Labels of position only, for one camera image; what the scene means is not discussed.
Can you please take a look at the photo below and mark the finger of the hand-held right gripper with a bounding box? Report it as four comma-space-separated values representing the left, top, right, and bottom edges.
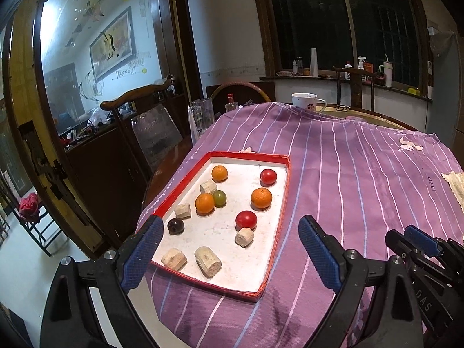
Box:
385, 229, 417, 272
405, 225, 464, 262

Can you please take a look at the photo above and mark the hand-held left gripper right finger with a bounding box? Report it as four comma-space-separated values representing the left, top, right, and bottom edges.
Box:
298, 215, 425, 348

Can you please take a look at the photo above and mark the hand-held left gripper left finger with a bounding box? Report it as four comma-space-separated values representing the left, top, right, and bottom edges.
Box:
40, 215, 164, 348

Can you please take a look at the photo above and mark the large beige rough chunk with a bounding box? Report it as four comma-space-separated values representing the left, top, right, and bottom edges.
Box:
194, 246, 222, 280

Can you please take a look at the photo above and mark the large red tomato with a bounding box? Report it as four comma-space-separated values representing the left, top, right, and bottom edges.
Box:
235, 210, 258, 230

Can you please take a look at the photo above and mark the red rimmed white tray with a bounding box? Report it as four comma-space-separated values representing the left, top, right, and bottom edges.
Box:
150, 151, 291, 303

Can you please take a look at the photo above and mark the beige woven doily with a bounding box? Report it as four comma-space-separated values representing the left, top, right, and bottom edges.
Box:
441, 170, 464, 213

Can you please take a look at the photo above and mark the purple striped cloth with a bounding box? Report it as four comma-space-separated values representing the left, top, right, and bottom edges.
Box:
136, 102, 464, 348

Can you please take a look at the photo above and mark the dark wooden sideboard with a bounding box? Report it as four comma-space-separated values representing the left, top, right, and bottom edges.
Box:
63, 121, 153, 222

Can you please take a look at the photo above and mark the round wooden table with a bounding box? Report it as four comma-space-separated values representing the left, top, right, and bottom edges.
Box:
143, 102, 430, 209

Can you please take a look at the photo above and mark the clear glass beer mug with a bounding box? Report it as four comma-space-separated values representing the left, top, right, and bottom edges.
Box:
191, 98, 214, 135

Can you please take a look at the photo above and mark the grey refrigerator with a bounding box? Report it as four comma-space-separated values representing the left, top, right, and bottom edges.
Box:
424, 29, 464, 142

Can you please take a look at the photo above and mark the white printed mug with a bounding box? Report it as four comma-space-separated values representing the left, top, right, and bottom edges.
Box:
291, 93, 327, 112

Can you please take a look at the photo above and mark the wooden chair with plastic cover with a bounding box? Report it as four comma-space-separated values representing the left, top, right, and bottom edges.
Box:
101, 78, 189, 185

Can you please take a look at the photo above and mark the white tumbler with straw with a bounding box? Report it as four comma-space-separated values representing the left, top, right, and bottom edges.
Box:
379, 55, 394, 88

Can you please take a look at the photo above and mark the dark wooden chair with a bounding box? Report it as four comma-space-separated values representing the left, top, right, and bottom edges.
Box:
333, 66, 378, 111

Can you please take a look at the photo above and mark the white window counter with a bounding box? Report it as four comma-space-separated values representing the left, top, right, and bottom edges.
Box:
259, 74, 434, 102

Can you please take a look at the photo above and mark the framed fish painting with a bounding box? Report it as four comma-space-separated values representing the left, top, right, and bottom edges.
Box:
89, 5, 133, 82

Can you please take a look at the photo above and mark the glass panel wooden door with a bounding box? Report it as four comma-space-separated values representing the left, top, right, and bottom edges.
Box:
7, 0, 204, 153

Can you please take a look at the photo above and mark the dark framed window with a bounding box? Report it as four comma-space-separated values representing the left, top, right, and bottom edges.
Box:
250, 0, 432, 91

